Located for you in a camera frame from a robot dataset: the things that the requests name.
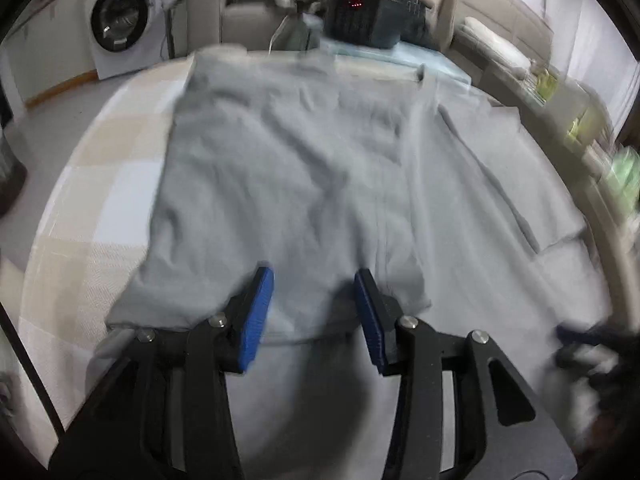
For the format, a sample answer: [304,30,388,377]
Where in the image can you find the teal low table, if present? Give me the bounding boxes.
[285,15,472,87]

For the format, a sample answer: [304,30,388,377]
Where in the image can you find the beige side desk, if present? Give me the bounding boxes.
[450,45,640,306]

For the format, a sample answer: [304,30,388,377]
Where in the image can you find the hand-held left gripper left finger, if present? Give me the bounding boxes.
[47,265,275,480]

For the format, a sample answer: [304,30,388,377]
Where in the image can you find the white kitchen base cabinets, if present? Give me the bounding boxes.
[0,0,101,111]

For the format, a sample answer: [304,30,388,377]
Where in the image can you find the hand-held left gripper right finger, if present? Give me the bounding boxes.
[352,267,581,480]

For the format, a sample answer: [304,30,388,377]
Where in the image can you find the green plastic bag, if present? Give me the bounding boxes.
[606,149,640,202]

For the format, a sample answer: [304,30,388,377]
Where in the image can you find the beige bed headboard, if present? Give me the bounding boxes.
[435,0,557,61]

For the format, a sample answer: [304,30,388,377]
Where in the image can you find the grey t-shirt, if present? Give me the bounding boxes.
[87,50,621,461]

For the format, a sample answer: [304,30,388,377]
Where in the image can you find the beige sofa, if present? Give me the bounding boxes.
[187,0,331,57]

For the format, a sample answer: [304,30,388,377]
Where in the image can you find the woven laundry basket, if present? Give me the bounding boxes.
[0,130,28,213]

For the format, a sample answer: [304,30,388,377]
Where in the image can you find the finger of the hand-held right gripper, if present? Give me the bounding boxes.
[554,322,618,367]

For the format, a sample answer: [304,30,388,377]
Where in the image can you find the white pillow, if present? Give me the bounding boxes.
[462,17,532,72]

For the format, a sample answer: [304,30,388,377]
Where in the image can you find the black electric cooker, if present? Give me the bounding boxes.
[322,0,431,52]

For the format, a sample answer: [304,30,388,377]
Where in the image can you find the white washing machine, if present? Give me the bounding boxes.
[80,0,173,81]

